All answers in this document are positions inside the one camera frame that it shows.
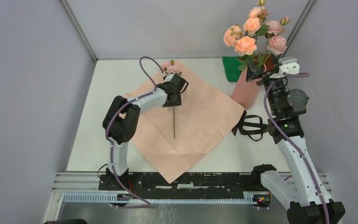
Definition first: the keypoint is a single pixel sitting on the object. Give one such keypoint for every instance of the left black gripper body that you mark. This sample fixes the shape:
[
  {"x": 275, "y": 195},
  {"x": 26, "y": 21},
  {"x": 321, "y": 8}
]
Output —
[{"x": 177, "y": 101}]

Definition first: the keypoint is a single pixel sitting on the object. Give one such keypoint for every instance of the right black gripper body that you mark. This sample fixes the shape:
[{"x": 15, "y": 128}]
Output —
[{"x": 277, "y": 88}]

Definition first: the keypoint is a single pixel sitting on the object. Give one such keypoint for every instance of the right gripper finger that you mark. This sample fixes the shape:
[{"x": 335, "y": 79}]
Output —
[
  {"x": 254, "y": 72},
  {"x": 274, "y": 63}
]

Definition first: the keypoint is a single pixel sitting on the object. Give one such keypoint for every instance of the pink flower stem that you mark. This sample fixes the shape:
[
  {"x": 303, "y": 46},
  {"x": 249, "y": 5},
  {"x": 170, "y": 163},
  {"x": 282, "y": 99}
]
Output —
[
  {"x": 276, "y": 43},
  {"x": 169, "y": 67}
]

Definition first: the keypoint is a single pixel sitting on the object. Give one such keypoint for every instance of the peach flower stem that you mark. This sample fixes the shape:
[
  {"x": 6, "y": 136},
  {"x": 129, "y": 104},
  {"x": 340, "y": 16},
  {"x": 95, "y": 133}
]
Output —
[
  {"x": 255, "y": 26},
  {"x": 242, "y": 44}
]

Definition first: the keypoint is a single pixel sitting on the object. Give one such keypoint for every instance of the black ribbon gold lettering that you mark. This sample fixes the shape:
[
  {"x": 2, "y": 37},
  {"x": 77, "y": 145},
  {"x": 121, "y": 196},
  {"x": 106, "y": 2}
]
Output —
[{"x": 251, "y": 126}]

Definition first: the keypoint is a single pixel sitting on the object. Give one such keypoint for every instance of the pink flower bouquet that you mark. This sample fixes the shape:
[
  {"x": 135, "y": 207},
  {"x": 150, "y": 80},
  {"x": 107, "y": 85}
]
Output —
[{"x": 174, "y": 139}]

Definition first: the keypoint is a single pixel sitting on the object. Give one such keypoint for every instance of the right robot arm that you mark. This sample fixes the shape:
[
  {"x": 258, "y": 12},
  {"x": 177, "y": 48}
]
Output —
[{"x": 307, "y": 201}]

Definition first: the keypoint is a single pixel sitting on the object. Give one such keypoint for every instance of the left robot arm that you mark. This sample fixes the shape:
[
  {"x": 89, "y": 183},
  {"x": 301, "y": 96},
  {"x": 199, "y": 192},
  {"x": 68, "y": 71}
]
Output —
[{"x": 121, "y": 120}]

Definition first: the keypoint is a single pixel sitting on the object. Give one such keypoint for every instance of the pink cylindrical vase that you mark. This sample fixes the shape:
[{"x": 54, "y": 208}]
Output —
[{"x": 245, "y": 93}]

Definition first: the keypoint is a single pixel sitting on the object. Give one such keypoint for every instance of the brown cloth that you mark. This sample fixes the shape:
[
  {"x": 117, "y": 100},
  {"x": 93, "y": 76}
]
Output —
[{"x": 265, "y": 63}]

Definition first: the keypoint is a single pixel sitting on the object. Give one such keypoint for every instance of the green cloth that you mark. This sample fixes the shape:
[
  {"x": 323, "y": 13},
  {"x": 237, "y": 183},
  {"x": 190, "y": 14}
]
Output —
[{"x": 231, "y": 67}]

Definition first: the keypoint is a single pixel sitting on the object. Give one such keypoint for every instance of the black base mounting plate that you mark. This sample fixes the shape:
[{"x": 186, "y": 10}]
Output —
[{"x": 152, "y": 185}]

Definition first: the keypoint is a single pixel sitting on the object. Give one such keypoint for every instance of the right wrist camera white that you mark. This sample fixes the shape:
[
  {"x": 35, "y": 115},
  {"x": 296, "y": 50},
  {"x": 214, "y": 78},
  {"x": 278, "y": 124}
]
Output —
[{"x": 284, "y": 66}]

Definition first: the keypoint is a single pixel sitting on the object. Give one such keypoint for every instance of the blue slotted cable duct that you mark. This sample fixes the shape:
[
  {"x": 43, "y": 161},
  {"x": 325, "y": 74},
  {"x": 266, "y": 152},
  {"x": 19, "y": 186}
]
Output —
[{"x": 117, "y": 198}]

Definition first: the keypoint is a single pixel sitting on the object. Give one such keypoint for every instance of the aluminium rail frame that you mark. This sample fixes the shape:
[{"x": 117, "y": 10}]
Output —
[{"x": 78, "y": 181}]

